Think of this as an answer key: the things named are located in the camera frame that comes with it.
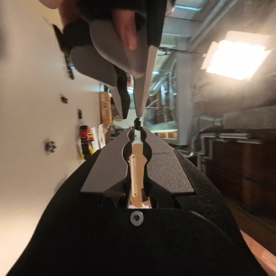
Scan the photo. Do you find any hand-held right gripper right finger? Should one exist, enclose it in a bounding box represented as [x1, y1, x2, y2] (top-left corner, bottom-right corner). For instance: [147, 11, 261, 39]
[140, 127, 194, 208]

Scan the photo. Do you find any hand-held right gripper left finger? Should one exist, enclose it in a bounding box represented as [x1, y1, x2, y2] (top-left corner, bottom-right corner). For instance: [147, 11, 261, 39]
[80, 127, 133, 208]

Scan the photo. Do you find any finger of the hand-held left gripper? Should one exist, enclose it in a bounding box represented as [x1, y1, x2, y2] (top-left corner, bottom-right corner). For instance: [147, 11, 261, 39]
[70, 46, 131, 119]
[89, 20, 159, 118]

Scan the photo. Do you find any red yellow toy brick arm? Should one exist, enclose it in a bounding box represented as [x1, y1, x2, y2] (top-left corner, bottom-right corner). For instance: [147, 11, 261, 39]
[78, 125, 95, 160]

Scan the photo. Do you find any person's left hand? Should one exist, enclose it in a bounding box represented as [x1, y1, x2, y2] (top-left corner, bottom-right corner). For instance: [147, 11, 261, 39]
[41, 0, 138, 51]

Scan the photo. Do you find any black light stand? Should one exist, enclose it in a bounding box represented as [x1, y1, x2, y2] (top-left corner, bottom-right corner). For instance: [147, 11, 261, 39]
[157, 46, 194, 55]

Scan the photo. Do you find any wooden book stand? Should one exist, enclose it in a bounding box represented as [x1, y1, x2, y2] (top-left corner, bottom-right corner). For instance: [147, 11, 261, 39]
[129, 144, 152, 209]

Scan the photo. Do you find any open instruction booklet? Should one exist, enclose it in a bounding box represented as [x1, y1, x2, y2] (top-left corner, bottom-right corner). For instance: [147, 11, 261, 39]
[89, 126, 106, 151]

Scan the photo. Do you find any open cardboard box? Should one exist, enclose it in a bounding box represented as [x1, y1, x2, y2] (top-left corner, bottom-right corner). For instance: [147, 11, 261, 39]
[99, 91, 113, 125]

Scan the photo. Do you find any studio light panel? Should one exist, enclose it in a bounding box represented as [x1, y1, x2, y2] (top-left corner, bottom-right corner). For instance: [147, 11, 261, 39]
[200, 30, 274, 82]

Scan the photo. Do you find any metal air duct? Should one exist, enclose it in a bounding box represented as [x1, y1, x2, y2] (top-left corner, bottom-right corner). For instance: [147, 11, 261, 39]
[188, 115, 264, 161]

